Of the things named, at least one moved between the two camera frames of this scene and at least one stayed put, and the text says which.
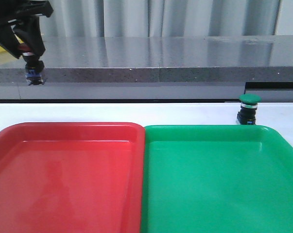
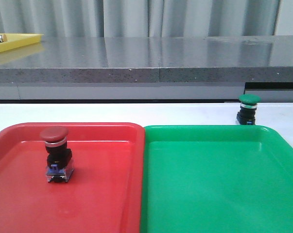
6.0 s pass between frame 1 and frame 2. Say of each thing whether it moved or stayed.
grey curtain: stayed
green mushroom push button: stayed
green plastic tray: stayed
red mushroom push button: moved
